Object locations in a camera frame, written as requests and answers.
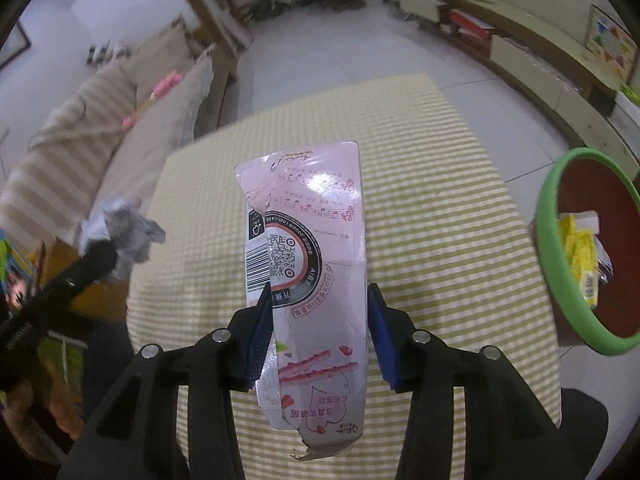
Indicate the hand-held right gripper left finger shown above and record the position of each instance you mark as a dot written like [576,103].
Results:
[257,340]

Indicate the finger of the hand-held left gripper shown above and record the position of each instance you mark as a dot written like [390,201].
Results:
[85,272]

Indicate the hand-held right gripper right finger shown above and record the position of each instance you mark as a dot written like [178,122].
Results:
[382,347]

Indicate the white paper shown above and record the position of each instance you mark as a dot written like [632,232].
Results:
[125,230]

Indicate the pink snack box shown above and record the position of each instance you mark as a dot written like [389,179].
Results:
[320,240]

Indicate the red bin with green rim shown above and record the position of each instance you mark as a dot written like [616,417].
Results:
[550,240]

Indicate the yellow packet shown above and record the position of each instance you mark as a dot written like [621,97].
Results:
[577,255]

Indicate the colourful printed sheet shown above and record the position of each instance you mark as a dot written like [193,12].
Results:
[12,270]

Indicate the beige striped sofa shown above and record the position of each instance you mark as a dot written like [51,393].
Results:
[65,160]

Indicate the pink toy wand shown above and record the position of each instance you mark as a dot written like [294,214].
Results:
[165,82]

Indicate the black white plush toy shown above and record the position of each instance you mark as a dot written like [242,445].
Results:
[116,50]
[97,54]

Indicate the beige cushion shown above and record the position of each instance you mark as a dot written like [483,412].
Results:
[160,60]

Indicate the cream television cabinet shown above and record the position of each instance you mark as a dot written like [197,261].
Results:
[530,55]

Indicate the red flat boxes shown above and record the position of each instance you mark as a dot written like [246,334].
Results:
[467,22]

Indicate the star checkers board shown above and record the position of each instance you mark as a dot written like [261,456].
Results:
[612,37]

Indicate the framed wall picture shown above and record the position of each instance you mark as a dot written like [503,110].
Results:
[12,45]

